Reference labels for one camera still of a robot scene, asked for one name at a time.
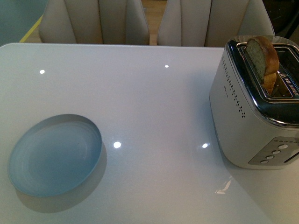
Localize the light blue round plate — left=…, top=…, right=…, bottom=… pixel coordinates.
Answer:
left=7, top=114, right=102, bottom=197

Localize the slice of brown bread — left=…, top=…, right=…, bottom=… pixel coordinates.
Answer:
left=245, top=36, right=279, bottom=95

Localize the beige upholstered chair right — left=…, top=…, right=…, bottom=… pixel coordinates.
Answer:
left=157, top=0, right=275, bottom=47

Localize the beige upholstered chair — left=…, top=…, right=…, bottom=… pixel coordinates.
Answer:
left=39, top=0, right=150, bottom=45
left=157, top=0, right=275, bottom=47

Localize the silver white toaster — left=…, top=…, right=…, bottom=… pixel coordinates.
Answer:
left=209, top=36, right=299, bottom=169

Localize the beige upholstered chair left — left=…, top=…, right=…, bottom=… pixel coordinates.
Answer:
left=39, top=0, right=150, bottom=45

